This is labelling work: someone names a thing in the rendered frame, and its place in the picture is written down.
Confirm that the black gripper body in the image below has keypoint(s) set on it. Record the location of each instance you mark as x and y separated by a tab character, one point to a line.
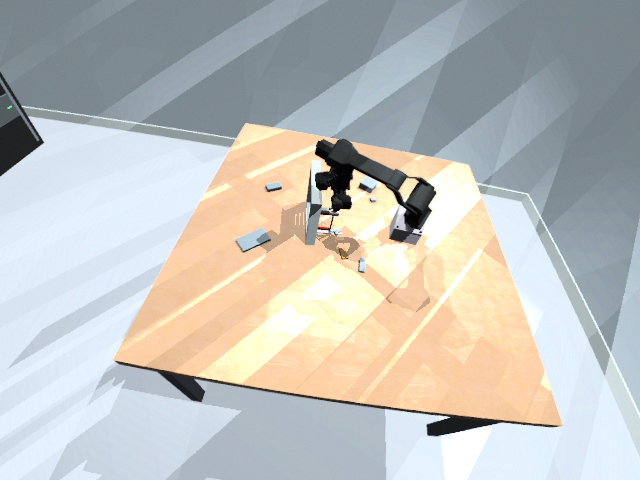
342	183

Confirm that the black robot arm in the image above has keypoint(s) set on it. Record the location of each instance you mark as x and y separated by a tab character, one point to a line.
345	158

